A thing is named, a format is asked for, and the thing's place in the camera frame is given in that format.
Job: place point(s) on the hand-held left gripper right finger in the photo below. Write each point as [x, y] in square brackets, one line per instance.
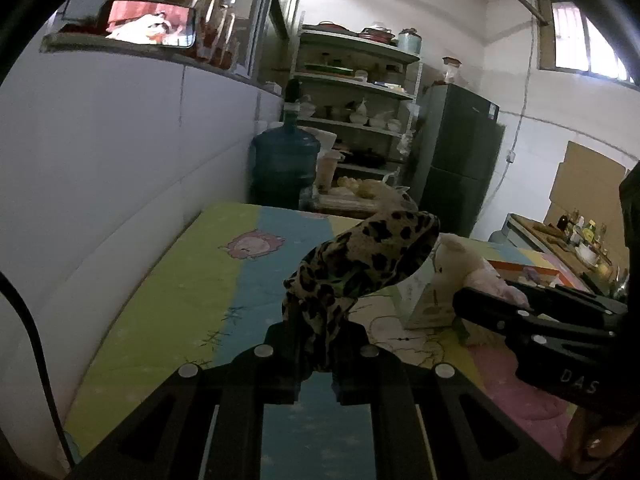
[350, 382]

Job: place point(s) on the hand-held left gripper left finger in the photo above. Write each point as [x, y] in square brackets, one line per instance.
[280, 370]

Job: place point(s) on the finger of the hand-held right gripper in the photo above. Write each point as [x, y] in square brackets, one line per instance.
[575, 302]
[500, 315]

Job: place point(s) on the shallow cardboard box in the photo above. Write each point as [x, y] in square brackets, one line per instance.
[545, 270]

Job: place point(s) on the cream plush toy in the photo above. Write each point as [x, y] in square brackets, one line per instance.
[465, 265]

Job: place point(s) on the leopard print cloth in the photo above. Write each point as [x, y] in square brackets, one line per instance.
[360, 260]

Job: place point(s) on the purple soft item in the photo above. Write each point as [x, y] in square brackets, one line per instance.
[530, 275]

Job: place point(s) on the person's right hand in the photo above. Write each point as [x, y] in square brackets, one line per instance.
[595, 440]

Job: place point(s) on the white bowl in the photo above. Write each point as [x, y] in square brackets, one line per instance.
[586, 256]

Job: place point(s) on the row of condiment bottles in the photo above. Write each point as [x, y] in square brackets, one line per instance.
[580, 230]

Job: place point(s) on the pale green carton box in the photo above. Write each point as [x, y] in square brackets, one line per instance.
[425, 300]

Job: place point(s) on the grey gas cylinder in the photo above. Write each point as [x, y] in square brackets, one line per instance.
[498, 236]

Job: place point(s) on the kitchen counter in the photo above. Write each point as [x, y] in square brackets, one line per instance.
[530, 232]

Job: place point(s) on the cartoon printed play mat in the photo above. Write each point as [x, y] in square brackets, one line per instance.
[190, 290]

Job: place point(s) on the cardboard sheets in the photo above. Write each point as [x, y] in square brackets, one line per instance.
[585, 180]

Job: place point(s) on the dark grey fridge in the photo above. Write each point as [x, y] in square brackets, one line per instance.
[460, 160]

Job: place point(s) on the plastic bag with food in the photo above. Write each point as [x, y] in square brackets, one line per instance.
[365, 190]

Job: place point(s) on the blue water jug with pump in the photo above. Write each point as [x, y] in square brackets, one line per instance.
[282, 165]

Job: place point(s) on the white bucket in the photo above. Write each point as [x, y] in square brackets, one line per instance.
[327, 170]

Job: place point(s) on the white sack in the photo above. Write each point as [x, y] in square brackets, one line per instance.
[325, 139]

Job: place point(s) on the glass jar with lid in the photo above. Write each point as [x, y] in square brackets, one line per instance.
[452, 72]

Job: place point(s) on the barred high window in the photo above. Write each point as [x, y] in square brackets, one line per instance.
[580, 40]

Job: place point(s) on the teal canister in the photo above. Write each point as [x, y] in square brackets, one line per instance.
[410, 42]

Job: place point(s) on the green tray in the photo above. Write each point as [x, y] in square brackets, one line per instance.
[327, 67]

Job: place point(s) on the red pot with glass lid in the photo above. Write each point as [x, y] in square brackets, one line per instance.
[376, 35]

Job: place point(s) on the white metal shelf rack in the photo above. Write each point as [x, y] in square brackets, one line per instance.
[360, 42]

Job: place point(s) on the flat pan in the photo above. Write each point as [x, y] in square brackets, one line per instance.
[327, 29]

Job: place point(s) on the aluminium sliding window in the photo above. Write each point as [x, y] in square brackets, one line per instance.
[250, 15]

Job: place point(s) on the smartphone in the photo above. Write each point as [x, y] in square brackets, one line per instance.
[145, 24]

